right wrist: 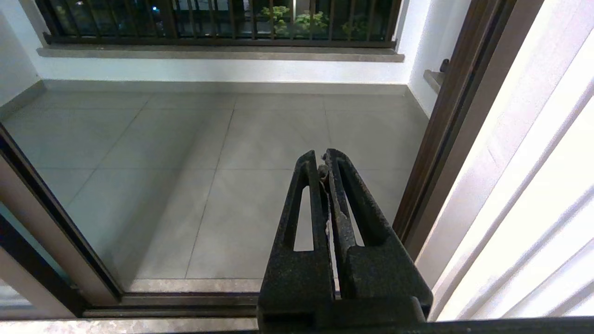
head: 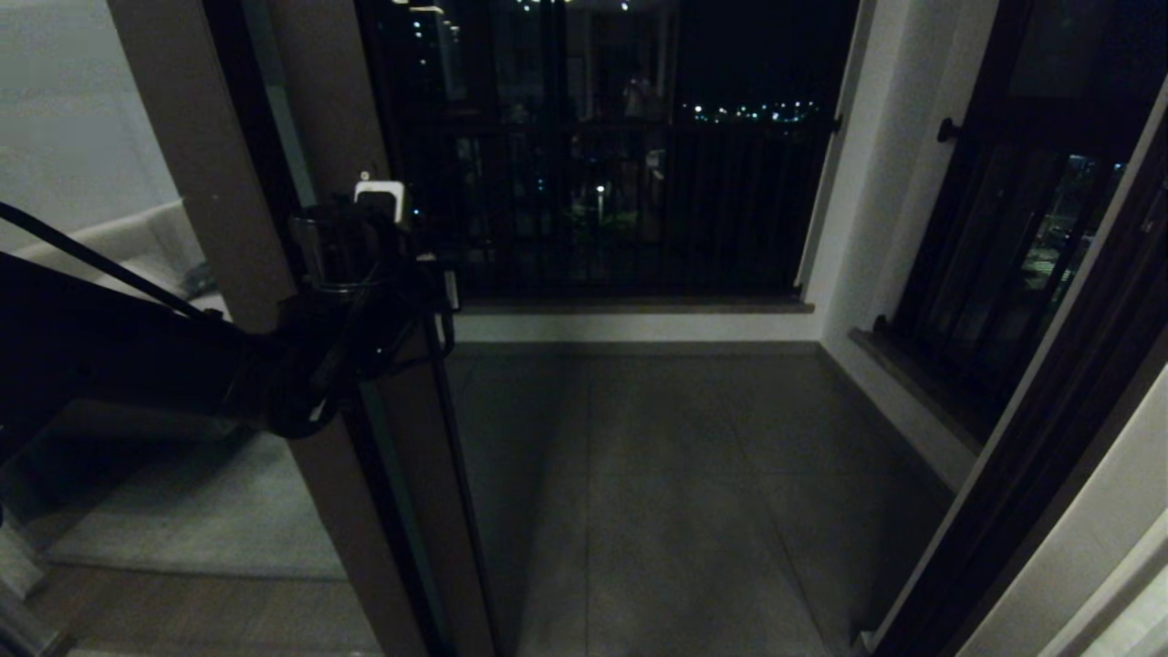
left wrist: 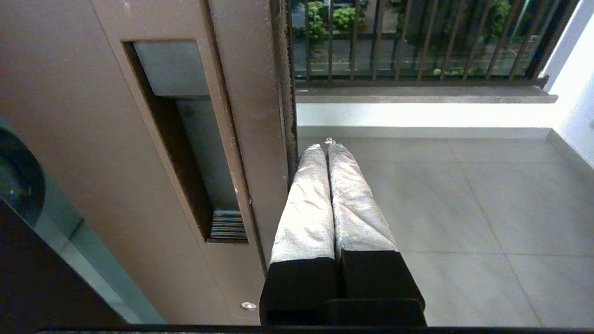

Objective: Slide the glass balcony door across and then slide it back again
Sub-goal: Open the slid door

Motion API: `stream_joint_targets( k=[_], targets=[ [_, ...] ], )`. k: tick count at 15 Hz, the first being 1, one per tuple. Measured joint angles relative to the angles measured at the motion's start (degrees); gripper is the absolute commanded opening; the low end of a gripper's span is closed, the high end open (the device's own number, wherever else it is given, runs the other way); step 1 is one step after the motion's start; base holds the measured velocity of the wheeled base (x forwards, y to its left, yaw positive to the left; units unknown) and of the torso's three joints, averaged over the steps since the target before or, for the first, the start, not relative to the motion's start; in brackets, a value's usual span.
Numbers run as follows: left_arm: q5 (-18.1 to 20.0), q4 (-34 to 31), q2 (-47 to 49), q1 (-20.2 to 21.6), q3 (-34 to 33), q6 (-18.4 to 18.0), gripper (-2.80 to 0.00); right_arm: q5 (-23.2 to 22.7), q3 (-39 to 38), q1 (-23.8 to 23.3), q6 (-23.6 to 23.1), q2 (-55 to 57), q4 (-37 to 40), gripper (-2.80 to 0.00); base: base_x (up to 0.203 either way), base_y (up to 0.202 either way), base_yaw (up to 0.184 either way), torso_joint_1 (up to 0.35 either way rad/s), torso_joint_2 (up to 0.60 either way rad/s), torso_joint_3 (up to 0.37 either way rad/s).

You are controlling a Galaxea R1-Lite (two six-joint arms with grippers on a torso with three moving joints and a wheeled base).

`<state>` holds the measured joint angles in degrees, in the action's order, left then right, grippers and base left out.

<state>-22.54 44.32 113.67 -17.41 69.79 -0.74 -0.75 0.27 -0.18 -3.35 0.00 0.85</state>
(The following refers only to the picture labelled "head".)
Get sliding glass door brown frame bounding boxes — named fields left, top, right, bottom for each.
left=205, top=0, right=503, bottom=657

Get long grey stone sill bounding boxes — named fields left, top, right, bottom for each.
left=456, top=297, right=816, bottom=317

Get long black balcony railing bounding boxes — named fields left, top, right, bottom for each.
left=392, top=114, right=842, bottom=300

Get light grey sofa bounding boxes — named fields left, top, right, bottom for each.
left=14, top=199, right=229, bottom=316

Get fixed glass door panel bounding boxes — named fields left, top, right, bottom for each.
left=0, top=0, right=439, bottom=657

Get grey floor rug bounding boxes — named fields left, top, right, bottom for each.
left=41, top=429, right=352, bottom=583

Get dark brown door jamb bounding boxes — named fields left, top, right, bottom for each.
left=871, top=82, right=1168, bottom=657

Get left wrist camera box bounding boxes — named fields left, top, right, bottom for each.
left=353, top=180, right=406, bottom=226

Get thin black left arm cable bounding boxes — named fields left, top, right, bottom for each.
left=0, top=203, right=224, bottom=322

